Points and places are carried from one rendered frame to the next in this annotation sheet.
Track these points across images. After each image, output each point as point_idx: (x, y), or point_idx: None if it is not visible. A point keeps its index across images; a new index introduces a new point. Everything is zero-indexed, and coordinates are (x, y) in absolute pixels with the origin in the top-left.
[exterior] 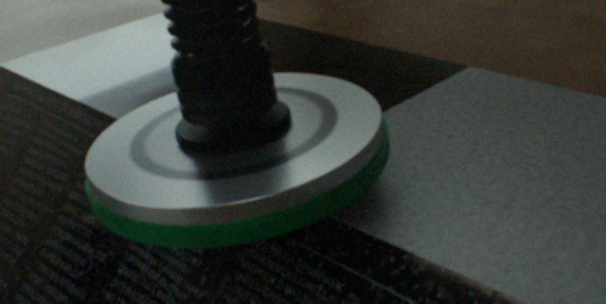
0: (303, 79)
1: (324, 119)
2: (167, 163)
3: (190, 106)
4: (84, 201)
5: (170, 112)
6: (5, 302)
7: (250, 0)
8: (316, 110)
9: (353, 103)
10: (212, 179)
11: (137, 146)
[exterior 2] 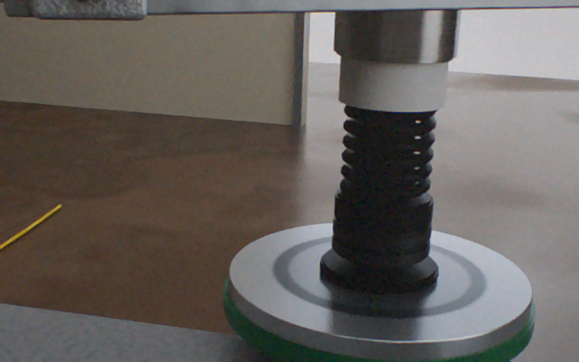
0: (398, 332)
1: (297, 286)
2: None
3: None
4: None
5: (478, 276)
6: None
7: (346, 147)
8: (318, 294)
9: (287, 305)
10: (324, 237)
11: (436, 248)
